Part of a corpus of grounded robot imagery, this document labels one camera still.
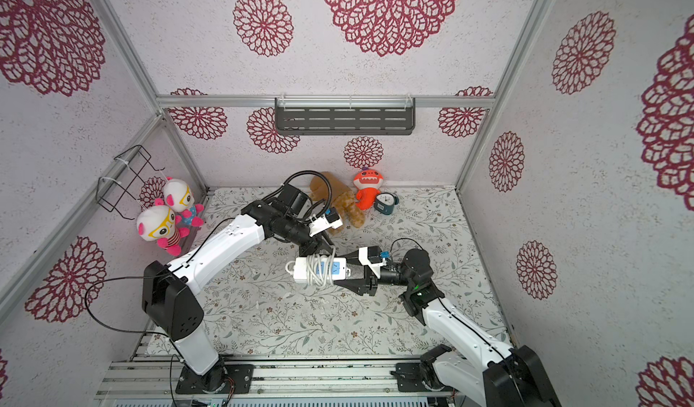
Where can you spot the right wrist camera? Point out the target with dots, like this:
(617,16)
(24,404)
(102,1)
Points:
(373,256)

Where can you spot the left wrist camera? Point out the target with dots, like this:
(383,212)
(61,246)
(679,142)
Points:
(329,220)

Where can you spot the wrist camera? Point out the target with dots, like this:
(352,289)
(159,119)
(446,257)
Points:
(329,220)
(373,256)

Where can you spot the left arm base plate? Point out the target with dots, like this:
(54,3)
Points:
(221,379)

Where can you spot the upper pink white plush doll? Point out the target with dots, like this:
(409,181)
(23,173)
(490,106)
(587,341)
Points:
(179,197)

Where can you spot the white power strip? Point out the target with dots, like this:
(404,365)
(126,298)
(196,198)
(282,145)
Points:
(318,270)

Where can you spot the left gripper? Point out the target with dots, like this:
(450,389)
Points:
(314,247)

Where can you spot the lower pink white plush doll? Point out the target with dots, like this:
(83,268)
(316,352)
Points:
(159,224)

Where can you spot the grey wall shelf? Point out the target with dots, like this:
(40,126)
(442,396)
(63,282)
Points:
(348,117)

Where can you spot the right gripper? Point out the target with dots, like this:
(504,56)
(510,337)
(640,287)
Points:
(361,280)

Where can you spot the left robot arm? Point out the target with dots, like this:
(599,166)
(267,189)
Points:
(169,290)

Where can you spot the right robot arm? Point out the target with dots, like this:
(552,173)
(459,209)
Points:
(482,368)

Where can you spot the black wire basket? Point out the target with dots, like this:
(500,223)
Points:
(133,187)

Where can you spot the pink white plush doll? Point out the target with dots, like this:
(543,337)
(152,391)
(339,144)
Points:
(179,197)
(159,224)

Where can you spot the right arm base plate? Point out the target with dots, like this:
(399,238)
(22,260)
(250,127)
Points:
(412,377)

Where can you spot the teal alarm clock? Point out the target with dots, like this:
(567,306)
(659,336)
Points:
(385,203)

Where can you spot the red shark plush toy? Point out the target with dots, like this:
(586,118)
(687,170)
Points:
(368,184)

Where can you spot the brown plush toy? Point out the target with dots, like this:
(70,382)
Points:
(343,200)

